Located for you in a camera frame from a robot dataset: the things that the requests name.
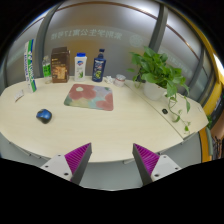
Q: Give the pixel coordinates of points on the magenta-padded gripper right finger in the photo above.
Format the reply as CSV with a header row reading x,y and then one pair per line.
x,y
151,166

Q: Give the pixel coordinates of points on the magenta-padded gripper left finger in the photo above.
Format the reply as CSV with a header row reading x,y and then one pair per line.
x,y
70,166

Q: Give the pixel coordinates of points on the blue computer mouse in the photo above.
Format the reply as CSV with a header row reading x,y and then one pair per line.
x,y
44,115

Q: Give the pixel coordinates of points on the floral pastel mouse pad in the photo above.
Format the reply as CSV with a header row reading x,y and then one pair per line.
x,y
89,96

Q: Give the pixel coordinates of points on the small white packet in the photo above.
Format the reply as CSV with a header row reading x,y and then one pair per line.
x,y
18,95

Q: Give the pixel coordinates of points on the green plant in white pot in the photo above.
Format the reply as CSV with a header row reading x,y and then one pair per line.
x,y
156,75

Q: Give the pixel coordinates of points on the small white jar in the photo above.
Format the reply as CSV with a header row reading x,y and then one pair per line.
x,y
119,80

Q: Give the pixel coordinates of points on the crumpled white tissue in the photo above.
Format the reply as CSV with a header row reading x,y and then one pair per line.
x,y
109,79

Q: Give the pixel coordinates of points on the clear green-label drink bottle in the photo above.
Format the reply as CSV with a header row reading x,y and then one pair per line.
x,y
47,70

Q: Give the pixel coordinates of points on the white blue-cap shampoo bottle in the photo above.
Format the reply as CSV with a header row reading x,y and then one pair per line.
x,y
80,67

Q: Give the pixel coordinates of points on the brown cardboard box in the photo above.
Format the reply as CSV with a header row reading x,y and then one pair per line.
x,y
60,64

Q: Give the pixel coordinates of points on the dark blue pump bottle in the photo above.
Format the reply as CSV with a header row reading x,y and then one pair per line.
x,y
98,66

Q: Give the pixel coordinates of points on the white green shuttlecock tube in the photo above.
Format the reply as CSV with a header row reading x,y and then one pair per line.
x,y
30,66

